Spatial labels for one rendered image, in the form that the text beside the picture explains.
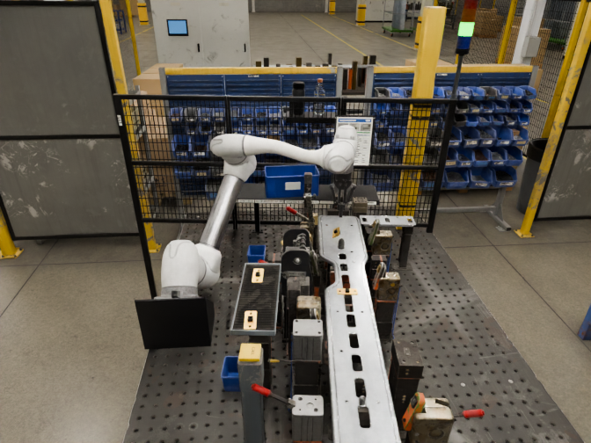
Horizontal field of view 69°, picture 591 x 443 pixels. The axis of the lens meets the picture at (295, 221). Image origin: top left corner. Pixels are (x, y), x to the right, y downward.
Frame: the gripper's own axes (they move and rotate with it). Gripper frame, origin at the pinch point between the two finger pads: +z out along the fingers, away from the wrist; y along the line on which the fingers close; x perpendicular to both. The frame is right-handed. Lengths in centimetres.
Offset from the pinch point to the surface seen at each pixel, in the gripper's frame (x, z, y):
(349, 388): -94, 13, -3
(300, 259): -45.2, -0.9, -19.3
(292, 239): -28.8, -0.2, -22.9
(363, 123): 55, -27, 15
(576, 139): 178, 20, 217
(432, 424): -109, 10, 18
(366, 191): 45, 11, 19
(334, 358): -82, 13, -7
